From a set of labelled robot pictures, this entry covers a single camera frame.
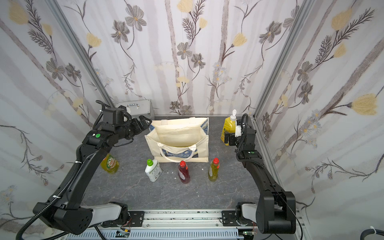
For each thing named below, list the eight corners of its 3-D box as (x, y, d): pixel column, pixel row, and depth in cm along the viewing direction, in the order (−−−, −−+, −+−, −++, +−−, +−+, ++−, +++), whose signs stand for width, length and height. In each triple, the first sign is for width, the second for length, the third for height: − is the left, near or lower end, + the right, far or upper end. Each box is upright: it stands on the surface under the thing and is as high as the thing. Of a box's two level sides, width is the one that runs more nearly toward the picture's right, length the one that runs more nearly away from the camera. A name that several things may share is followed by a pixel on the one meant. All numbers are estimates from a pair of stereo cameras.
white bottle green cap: (150, 181, 89) (141, 167, 74) (157, 170, 93) (150, 155, 79) (155, 183, 88) (147, 170, 73) (162, 172, 92) (156, 158, 78)
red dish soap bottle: (183, 186, 87) (181, 172, 71) (178, 177, 90) (175, 162, 75) (190, 182, 88) (189, 168, 73) (185, 173, 92) (183, 158, 76)
